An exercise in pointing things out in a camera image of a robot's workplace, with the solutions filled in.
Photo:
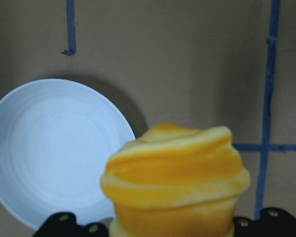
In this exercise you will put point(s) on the blue plate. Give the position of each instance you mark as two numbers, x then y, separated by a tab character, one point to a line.
56	137

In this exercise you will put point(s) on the sliced bread loaf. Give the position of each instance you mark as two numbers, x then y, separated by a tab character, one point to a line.
175	182

